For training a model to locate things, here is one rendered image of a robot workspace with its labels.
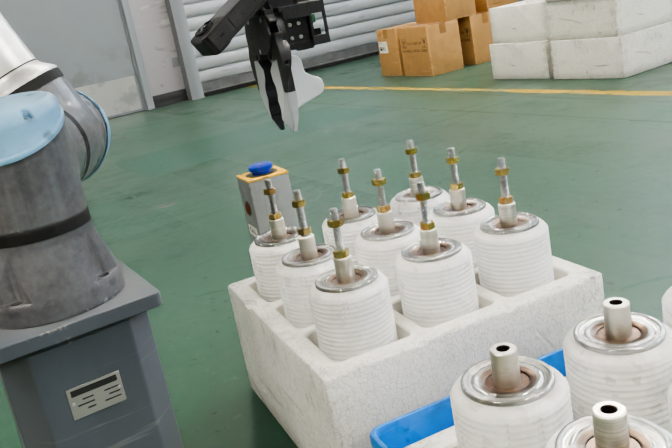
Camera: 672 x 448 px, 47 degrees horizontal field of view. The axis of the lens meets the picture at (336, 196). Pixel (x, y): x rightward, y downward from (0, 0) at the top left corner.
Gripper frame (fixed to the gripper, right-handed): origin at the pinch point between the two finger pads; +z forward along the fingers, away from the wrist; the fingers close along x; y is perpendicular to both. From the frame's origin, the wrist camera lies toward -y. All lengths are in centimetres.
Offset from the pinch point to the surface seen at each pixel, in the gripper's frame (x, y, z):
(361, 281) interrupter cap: -14.4, -0.3, 18.0
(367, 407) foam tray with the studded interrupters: -19.1, -4.8, 30.5
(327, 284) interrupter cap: -11.7, -3.4, 18.0
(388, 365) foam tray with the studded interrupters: -19.4, -1.4, 26.6
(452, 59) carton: 291, 242, 37
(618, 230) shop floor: 21, 79, 44
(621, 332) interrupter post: -45.1, 7.7, 17.6
